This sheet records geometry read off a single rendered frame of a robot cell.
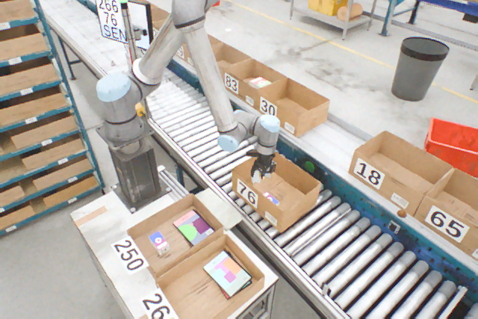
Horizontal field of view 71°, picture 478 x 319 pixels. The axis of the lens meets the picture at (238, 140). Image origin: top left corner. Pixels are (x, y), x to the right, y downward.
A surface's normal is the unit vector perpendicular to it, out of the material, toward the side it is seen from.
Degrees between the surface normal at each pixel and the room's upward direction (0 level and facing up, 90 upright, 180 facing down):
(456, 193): 90
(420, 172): 89
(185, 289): 1
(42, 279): 0
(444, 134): 86
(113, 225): 0
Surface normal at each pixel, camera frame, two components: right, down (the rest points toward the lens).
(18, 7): 0.63, 0.50
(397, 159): -0.79, 0.37
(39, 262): 0.00, -0.77
